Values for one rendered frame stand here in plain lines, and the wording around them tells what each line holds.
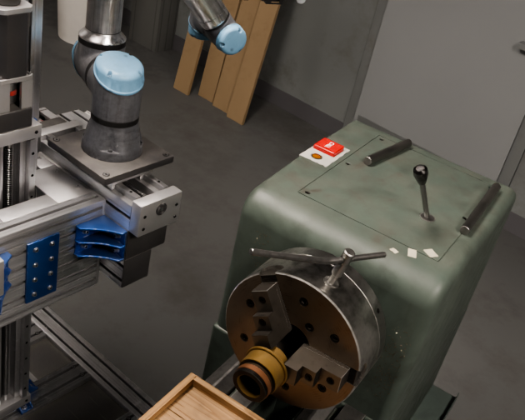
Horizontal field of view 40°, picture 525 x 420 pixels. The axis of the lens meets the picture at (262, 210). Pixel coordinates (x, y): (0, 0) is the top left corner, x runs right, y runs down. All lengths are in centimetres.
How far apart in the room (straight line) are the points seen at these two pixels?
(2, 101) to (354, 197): 80
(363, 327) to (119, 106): 77
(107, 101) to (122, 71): 8
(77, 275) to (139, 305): 127
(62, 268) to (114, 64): 52
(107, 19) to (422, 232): 89
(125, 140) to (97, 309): 144
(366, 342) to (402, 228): 30
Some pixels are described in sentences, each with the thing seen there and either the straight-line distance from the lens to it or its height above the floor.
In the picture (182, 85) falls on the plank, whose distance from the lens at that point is 508.
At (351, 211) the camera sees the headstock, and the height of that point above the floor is 126.
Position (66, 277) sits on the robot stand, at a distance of 191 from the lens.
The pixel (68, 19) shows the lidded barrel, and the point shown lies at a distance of 557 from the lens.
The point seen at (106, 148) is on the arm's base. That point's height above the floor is 119.
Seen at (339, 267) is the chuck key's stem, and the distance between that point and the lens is 139.
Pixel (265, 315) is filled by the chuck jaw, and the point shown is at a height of 116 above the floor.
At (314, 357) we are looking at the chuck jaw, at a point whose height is 110.
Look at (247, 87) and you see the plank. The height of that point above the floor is 25.
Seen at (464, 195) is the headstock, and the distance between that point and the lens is 185.
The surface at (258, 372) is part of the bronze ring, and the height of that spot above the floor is 111.
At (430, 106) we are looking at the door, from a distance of 447.
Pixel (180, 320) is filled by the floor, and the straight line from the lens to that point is 313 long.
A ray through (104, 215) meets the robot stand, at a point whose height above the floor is 103.
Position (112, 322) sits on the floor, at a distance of 308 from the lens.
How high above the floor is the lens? 207
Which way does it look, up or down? 32 degrees down
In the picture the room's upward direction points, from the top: 13 degrees clockwise
